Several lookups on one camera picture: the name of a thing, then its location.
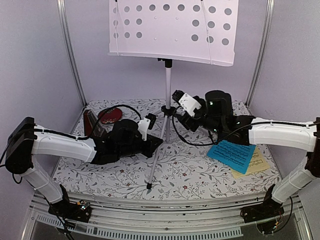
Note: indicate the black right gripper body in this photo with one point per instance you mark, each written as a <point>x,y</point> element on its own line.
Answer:
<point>187,122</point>

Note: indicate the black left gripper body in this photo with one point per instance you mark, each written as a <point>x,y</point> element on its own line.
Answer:
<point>126,151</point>

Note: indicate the clear plastic metronome cover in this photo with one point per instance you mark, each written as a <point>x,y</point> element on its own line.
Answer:
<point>97,130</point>

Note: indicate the dark red wooden metronome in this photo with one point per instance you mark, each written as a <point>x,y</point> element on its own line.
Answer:
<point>86,124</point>

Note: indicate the blue sheet music page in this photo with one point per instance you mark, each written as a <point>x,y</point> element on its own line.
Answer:
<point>236,156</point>

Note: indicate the yellow paper sheet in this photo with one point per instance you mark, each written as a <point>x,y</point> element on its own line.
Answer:
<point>257,164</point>

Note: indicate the white tripod music stand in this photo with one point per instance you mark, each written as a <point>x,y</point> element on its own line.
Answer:
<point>199,31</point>

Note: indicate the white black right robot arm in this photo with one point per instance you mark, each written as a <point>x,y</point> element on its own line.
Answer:
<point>214,113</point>

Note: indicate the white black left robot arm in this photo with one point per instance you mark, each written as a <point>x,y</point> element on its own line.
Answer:
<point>30,139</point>

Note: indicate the red floral round box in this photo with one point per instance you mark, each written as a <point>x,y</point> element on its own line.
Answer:
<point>110,117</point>

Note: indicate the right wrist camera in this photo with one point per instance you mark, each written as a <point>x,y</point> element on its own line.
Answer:
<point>187,102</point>

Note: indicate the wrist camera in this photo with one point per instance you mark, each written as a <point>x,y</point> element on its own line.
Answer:
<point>146,124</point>
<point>187,102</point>

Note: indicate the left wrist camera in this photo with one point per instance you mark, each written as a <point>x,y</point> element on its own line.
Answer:
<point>146,124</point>

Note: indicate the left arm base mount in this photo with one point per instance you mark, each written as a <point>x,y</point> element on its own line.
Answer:
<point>79,211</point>

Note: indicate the front aluminium rail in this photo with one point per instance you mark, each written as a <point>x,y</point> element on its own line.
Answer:
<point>200,219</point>

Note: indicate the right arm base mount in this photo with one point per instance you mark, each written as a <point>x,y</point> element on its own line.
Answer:
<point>264,211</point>

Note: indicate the right aluminium frame post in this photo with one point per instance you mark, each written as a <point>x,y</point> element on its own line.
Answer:
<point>270,4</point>

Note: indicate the aluminium frame post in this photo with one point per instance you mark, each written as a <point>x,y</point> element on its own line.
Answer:
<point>62,13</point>
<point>270,4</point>

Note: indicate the left aluminium frame post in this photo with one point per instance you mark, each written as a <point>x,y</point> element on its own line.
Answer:
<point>62,13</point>

